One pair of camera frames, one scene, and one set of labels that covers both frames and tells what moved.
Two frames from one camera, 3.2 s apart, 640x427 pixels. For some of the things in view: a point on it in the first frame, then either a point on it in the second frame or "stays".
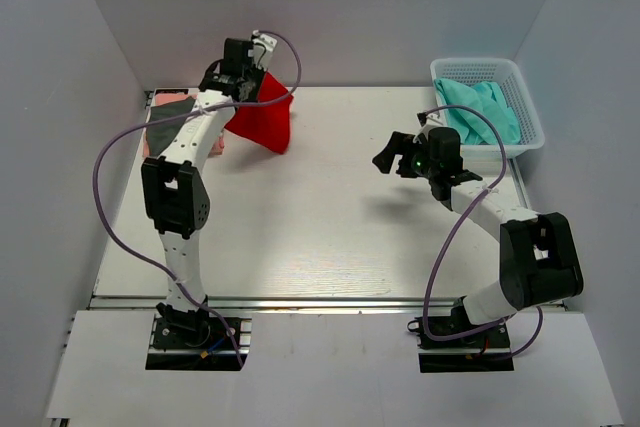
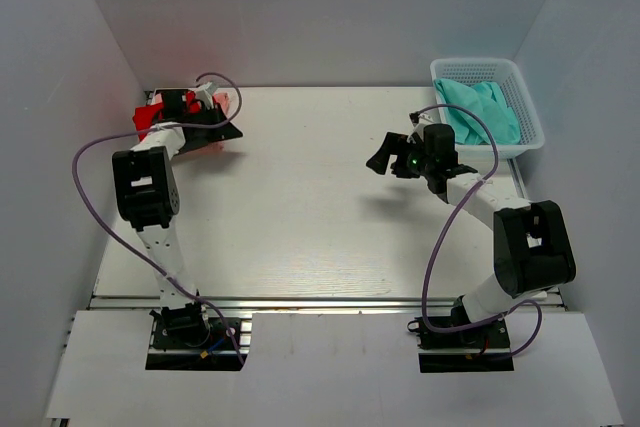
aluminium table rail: [286, 305] stays
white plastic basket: [504, 72] stays
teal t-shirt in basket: [475, 128] stays
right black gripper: [400, 143] stays
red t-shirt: [269, 125] to [146, 116]
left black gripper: [260, 75] to [225, 132]
